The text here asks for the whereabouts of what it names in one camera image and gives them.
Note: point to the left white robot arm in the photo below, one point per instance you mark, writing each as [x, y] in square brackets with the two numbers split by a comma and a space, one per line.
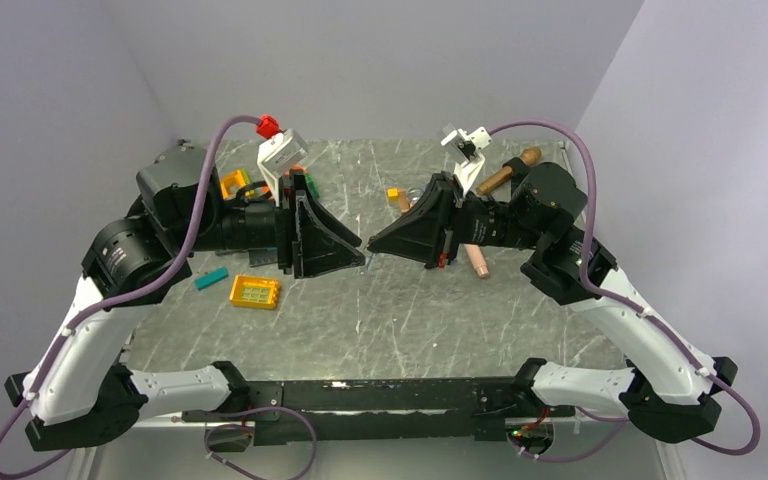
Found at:
[81, 394]

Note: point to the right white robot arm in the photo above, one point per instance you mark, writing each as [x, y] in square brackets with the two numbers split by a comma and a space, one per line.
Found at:
[668, 388]

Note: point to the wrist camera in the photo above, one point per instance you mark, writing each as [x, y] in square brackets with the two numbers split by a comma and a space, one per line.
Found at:
[280, 151]
[466, 150]

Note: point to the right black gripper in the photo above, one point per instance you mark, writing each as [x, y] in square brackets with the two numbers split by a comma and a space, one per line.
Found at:
[433, 227]

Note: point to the orange yellow lego frame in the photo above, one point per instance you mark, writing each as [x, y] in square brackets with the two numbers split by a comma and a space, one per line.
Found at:
[232, 182]

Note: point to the teal lego brick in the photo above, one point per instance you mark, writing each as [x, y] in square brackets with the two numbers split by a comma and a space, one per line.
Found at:
[211, 278]

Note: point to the black microphone stand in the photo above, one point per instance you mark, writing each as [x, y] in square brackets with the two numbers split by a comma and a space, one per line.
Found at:
[519, 171]

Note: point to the glitter microphone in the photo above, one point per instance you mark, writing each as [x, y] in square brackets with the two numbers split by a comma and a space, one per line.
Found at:
[414, 194]

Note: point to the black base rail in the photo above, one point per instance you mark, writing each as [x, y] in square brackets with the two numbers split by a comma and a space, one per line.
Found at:
[482, 408]

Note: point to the dark grey lego baseplate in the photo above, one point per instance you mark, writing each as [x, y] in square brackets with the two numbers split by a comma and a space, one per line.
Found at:
[262, 257]

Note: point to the gold microphone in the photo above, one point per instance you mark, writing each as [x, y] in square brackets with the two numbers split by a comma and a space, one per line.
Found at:
[500, 177]

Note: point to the orange lego window piece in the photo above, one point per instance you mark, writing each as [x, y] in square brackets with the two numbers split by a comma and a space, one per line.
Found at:
[255, 292]

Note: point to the brown small block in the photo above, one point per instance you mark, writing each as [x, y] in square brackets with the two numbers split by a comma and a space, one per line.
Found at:
[403, 201]

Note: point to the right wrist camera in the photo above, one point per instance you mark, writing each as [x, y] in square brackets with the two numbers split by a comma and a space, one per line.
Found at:
[466, 150]

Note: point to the pink microphone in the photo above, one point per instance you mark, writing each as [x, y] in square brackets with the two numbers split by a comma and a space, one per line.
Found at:
[477, 260]

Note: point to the green blue lego bricks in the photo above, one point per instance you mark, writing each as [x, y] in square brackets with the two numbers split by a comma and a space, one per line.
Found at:
[311, 185]

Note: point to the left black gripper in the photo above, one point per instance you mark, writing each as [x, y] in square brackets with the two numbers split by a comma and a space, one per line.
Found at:
[322, 244]

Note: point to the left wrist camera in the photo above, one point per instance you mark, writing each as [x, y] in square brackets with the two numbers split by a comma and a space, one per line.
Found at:
[280, 151]

